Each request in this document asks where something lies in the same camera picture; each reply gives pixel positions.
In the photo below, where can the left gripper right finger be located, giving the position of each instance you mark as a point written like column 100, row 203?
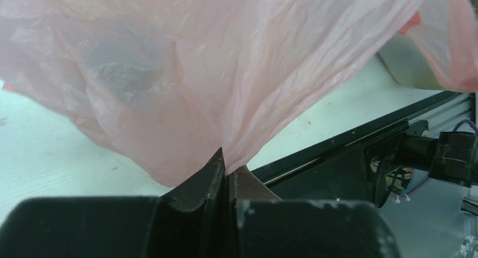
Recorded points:
column 263, row 225

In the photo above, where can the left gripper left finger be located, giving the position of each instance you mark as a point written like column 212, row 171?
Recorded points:
column 184, row 222

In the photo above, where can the pink plastic bag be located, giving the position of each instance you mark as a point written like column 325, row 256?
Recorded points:
column 168, row 82

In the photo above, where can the white plastic basket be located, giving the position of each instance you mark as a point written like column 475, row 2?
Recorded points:
column 407, row 65

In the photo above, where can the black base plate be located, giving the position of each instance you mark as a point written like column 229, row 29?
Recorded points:
column 359, row 164

